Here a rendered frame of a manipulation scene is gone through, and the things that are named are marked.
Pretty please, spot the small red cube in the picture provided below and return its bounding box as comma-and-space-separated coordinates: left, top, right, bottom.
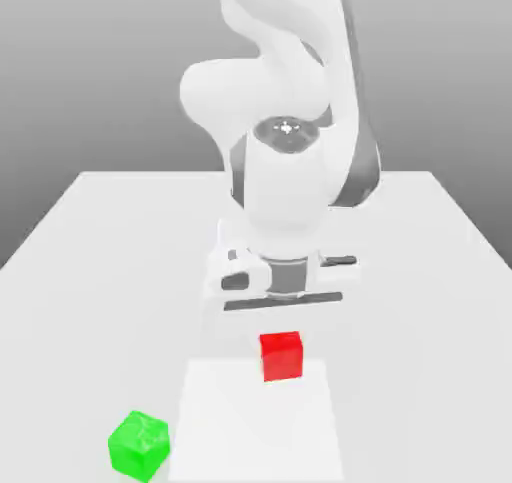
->
258, 330, 304, 383

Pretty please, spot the small green cube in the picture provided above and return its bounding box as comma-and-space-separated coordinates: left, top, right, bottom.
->
107, 409, 172, 483

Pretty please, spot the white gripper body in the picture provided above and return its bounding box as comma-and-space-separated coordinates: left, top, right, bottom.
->
202, 289, 354, 333

